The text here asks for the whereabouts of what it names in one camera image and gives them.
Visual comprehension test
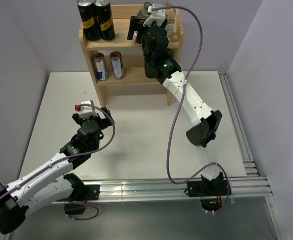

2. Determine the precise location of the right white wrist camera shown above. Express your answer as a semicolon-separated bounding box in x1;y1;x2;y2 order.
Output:
143;2;166;27

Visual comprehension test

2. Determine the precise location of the right aluminium rail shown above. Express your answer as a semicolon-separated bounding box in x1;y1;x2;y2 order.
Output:
218;71;259;177

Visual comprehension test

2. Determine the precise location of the clear bottle green cap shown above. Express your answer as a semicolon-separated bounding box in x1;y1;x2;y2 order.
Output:
137;1;152;20

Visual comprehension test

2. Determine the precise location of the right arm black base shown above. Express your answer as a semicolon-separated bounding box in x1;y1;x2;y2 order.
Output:
185;180;232;197

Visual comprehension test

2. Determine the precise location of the black tall can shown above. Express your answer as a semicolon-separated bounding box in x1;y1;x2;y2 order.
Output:
77;0;101;42
94;0;115;41

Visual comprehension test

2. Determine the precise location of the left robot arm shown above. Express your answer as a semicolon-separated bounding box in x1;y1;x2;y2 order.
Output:
0;102;115;235

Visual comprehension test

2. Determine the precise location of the right black tall can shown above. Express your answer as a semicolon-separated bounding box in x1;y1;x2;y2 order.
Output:
94;0;115;41

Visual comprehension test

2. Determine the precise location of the silver can red tab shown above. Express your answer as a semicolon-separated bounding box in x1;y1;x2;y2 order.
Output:
110;51;124;80

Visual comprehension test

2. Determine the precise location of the front aluminium rail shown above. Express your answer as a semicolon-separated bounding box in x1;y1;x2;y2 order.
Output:
83;177;273;203

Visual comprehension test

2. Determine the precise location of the wooden three-tier shelf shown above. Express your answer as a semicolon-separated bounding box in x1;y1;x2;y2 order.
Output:
78;4;184;109

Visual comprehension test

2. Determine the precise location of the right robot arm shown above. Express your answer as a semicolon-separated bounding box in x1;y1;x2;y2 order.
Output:
127;16;222;154

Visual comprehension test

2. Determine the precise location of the left black tall can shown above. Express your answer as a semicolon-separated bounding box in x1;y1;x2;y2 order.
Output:
77;0;101;42

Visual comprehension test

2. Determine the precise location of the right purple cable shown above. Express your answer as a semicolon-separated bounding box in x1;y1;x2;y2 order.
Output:
152;6;232;215

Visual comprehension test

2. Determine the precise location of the purple cable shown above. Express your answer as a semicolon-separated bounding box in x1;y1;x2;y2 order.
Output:
152;6;232;215
0;104;116;232

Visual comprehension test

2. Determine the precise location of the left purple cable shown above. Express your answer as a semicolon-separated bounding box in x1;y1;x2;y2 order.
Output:
0;104;116;232

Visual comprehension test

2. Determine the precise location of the green bottle yellow label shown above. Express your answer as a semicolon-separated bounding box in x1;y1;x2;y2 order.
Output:
144;62;153;79

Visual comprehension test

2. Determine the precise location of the clear soda bottle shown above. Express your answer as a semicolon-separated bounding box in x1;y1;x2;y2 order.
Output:
165;8;176;39

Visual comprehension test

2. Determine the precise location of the aluminium rail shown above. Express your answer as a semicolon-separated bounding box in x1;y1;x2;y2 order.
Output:
218;71;259;177
83;177;273;203

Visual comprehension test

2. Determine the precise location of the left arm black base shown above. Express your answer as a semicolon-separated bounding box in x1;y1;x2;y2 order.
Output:
64;184;100;217

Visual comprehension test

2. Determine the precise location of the blue silver energy can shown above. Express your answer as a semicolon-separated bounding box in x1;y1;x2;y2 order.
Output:
93;52;109;82

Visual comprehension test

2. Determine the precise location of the green glass bottle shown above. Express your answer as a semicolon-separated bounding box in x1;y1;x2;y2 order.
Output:
168;48;174;58

